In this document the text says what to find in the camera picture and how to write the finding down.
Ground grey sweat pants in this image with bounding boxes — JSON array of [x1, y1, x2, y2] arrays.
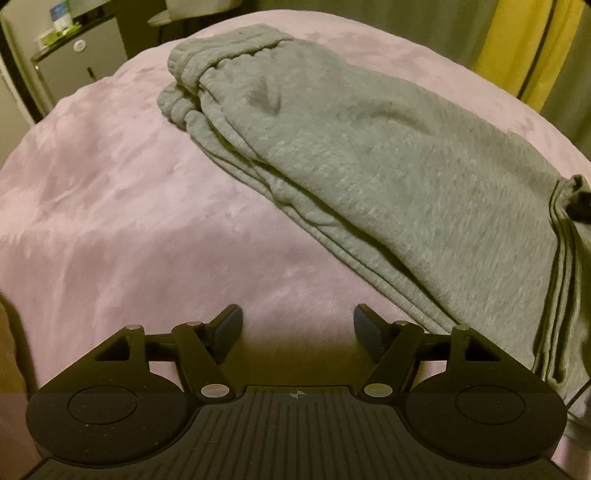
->
[[157, 24, 591, 409]]

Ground grey nightstand cabinet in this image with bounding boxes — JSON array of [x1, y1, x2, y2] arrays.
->
[[30, 13, 129, 118]]

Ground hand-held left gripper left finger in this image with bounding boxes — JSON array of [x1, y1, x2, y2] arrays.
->
[[93, 304, 245, 400]]

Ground green packet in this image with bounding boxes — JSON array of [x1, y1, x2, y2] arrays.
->
[[38, 27, 71, 49]]

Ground blue and white box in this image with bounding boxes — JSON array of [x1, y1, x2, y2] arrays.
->
[[50, 4, 75, 32]]

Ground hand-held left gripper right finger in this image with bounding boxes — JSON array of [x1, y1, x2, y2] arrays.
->
[[353, 304, 502, 400]]

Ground pink fleece blanket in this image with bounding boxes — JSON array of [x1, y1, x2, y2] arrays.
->
[[0, 16, 591, 467]]

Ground yellow curtain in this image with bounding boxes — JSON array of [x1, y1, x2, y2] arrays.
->
[[473, 0, 583, 114]]

